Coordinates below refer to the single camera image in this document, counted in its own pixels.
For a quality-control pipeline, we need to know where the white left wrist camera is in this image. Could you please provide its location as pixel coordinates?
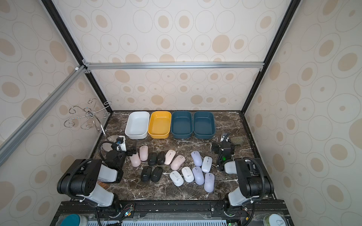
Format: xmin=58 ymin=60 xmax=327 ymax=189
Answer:
xmin=116 ymin=136 xmax=127 ymax=152

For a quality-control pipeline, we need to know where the white storage box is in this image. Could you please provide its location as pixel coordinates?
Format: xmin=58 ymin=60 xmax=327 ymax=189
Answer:
xmin=125 ymin=111 xmax=150 ymax=140

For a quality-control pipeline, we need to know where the pink mouse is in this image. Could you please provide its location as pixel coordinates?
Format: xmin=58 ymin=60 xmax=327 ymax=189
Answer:
xmin=130 ymin=153 xmax=141 ymax=167
xmin=164 ymin=150 xmax=176 ymax=165
xmin=170 ymin=155 xmax=185 ymax=170
xmin=139 ymin=146 xmax=149 ymax=162

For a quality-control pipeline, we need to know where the black mouse upper left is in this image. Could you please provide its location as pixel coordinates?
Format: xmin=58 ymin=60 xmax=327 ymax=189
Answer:
xmin=148 ymin=152 xmax=157 ymax=166

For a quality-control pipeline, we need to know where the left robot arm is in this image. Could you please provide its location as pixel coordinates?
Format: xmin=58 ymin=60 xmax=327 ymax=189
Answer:
xmin=57 ymin=150 xmax=126 ymax=211

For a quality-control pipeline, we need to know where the pink mouse far left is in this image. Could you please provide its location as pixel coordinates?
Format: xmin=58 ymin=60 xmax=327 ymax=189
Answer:
xmin=130 ymin=153 xmax=141 ymax=167

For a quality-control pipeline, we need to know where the purple mouse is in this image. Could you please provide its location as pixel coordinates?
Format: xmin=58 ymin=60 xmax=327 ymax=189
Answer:
xmin=204 ymin=173 xmax=215 ymax=193
xmin=191 ymin=151 xmax=203 ymax=167
xmin=192 ymin=166 xmax=205 ymax=185

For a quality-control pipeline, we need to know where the black mouse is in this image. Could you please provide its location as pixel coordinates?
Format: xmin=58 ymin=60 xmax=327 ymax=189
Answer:
xmin=140 ymin=166 xmax=152 ymax=183
xmin=150 ymin=167 xmax=163 ymax=182
xmin=148 ymin=152 xmax=157 ymax=166
xmin=156 ymin=151 xmax=166 ymax=165

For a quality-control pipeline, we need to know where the yellow storage box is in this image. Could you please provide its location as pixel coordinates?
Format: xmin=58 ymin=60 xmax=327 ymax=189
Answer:
xmin=148 ymin=111 xmax=172 ymax=139

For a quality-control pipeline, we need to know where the horizontal aluminium back bar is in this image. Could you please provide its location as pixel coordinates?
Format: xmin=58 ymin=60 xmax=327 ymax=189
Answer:
xmin=85 ymin=62 xmax=264 ymax=70

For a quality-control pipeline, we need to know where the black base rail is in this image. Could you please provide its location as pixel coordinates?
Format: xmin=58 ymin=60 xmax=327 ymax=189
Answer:
xmin=51 ymin=200 xmax=294 ymax=226

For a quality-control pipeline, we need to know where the aluminium left side bar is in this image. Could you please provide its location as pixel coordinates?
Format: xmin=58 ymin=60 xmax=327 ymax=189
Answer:
xmin=1 ymin=65 xmax=85 ymax=165

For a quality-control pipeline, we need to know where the black mouse upper right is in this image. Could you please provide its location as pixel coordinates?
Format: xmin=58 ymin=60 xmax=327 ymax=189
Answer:
xmin=156 ymin=151 xmax=166 ymax=165

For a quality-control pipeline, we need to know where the black mouse lower left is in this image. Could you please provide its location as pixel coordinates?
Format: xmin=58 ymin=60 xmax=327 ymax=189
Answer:
xmin=140 ymin=166 xmax=152 ymax=183

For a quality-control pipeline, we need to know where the black mouse lower right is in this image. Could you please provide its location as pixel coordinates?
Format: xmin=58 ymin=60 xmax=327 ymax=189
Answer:
xmin=150 ymin=167 xmax=163 ymax=182

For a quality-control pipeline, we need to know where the small green sponge block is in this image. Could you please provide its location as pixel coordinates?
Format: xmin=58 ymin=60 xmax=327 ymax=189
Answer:
xmin=230 ymin=137 xmax=244 ymax=145

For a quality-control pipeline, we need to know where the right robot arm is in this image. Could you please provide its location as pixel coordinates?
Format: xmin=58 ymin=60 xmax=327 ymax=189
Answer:
xmin=211 ymin=140 xmax=274 ymax=210

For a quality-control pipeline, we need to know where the teal storage box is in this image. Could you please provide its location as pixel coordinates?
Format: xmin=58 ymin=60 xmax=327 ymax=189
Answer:
xmin=193 ymin=111 xmax=216 ymax=139
xmin=171 ymin=111 xmax=193 ymax=139

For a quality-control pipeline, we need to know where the teal round container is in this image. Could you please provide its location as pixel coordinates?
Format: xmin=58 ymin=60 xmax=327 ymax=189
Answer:
xmin=60 ymin=214 xmax=88 ymax=226

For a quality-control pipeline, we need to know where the silver wire cup rack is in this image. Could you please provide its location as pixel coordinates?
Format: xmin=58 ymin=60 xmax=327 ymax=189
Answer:
xmin=63 ymin=98 xmax=116 ymax=142

